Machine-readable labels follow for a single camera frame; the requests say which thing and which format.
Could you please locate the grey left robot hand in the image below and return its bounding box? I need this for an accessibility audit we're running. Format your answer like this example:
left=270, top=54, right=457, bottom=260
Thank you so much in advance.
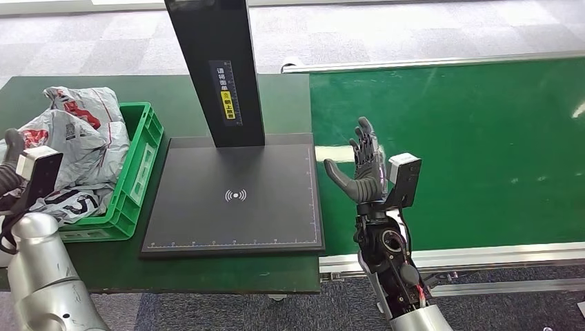
left=0, top=128, right=26, bottom=197

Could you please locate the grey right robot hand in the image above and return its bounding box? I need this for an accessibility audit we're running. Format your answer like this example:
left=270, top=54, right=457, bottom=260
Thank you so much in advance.
left=323, top=116, right=389, bottom=205

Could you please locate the grey mailer bag red print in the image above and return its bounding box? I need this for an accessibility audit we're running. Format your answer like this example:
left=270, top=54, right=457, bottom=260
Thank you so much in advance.
left=0, top=108, right=132, bottom=190

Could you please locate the green conveyor belt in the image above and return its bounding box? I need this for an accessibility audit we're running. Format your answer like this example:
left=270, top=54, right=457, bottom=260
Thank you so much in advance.
left=310, top=58, right=585, bottom=257

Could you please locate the crumpled grey mailer red logo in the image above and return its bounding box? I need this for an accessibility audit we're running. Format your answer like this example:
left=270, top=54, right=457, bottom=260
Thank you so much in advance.
left=43, top=86, right=125, bottom=133

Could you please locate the green plastic crate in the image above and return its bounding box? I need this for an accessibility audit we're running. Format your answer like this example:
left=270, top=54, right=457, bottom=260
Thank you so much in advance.
left=57, top=101, right=164, bottom=243

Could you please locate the black yellow column label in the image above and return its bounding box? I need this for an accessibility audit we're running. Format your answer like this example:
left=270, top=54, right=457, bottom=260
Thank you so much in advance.
left=208, top=60, right=244, bottom=128

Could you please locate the black scanner column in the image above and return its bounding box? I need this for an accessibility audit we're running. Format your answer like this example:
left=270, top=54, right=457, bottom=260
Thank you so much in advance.
left=163, top=0, right=266, bottom=148

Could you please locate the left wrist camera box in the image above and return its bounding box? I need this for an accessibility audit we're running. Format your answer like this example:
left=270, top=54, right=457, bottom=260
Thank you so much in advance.
left=16, top=145, right=64, bottom=211

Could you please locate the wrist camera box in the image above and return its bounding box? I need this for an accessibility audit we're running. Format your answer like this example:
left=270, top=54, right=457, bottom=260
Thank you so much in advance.
left=387, top=152, right=422, bottom=211
left=16, top=145, right=64, bottom=211

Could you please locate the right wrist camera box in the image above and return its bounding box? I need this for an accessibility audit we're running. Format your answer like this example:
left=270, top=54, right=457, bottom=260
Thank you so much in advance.
left=387, top=152, right=422, bottom=211

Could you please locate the black scanner base plate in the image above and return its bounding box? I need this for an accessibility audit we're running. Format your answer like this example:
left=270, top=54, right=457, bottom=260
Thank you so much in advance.
left=139, top=133, right=326, bottom=261

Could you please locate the silver conveyor side rail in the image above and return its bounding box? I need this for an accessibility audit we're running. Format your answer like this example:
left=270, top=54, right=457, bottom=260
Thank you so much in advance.
left=319, top=242, right=585, bottom=279
left=281, top=50, right=585, bottom=74

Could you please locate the silver conveyor frame bar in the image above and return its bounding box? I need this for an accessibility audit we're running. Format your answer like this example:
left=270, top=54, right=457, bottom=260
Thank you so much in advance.
left=429, top=277, right=585, bottom=298

